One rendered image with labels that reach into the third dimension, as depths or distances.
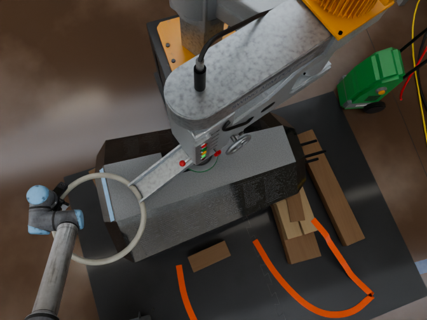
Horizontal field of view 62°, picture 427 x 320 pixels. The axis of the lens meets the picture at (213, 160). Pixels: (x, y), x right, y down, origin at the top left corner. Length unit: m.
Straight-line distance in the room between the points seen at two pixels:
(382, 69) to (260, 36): 1.69
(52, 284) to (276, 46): 1.20
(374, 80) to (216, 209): 1.57
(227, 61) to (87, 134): 2.01
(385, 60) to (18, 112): 2.95
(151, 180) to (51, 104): 1.59
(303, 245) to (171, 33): 1.79
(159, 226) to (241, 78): 1.13
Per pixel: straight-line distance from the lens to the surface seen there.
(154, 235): 2.14
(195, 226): 2.16
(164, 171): 1.94
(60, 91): 3.35
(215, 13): 1.92
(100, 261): 1.94
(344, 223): 2.95
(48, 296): 1.46
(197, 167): 2.02
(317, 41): 1.42
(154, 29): 2.56
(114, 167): 2.11
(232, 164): 2.07
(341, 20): 1.47
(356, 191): 3.12
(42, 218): 1.75
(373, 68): 2.98
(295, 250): 2.79
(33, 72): 3.51
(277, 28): 1.41
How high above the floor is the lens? 2.82
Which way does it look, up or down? 75 degrees down
